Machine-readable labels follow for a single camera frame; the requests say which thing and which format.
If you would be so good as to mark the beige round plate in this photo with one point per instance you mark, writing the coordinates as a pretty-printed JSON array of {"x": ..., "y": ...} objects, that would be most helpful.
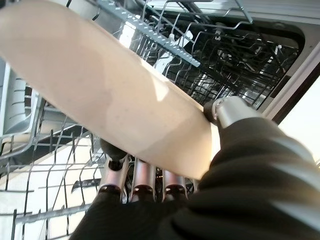
[{"x": 100, "y": 82}]

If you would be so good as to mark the built-in dishwasher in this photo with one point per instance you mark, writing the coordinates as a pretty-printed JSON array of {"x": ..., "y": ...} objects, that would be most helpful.
[{"x": 292, "y": 82}]

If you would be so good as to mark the grey plastic dishwasher basket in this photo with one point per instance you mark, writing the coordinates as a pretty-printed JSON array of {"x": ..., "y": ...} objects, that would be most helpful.
[{"x": 17, "y": 105}]

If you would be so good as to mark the robot right hand black palm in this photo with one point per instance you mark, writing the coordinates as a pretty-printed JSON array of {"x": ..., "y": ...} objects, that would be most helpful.
[{"x": 237, "y": 187}]

